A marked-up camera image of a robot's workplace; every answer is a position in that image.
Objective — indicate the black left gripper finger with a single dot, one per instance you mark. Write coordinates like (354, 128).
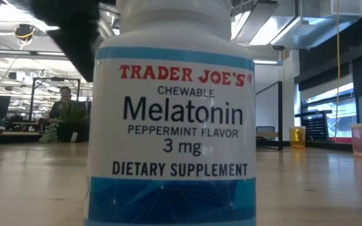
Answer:
(80, 53)

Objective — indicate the long ceiling light strip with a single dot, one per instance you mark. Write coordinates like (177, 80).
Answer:
(27, 54)

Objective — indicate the person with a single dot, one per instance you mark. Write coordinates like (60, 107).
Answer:
(64, 105)

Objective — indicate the green potted succulent plant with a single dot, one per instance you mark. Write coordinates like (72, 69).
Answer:
(71, 125)

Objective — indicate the white plant label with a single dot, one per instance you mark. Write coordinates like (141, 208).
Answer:
(74, 137)

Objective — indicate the wooden office desk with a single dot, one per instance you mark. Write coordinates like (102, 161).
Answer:
(17, 133)

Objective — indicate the white melatonin supplement bottle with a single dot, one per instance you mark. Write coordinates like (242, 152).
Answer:
(171, 125)

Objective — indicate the orange pill bottle white cap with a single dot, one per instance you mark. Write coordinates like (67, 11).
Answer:
(297, 138)

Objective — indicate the black perforated crate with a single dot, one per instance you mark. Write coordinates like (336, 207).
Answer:
(316, 127)

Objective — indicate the red low ledge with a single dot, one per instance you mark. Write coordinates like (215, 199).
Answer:
(341, 140)

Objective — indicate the black metal rack frame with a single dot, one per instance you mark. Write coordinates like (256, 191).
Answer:
(57, 78)

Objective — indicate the silver rectangular air duct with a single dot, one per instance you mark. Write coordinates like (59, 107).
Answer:
(294, 31)

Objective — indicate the black aluminium table frame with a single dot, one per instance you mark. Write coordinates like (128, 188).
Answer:
(332, 147)

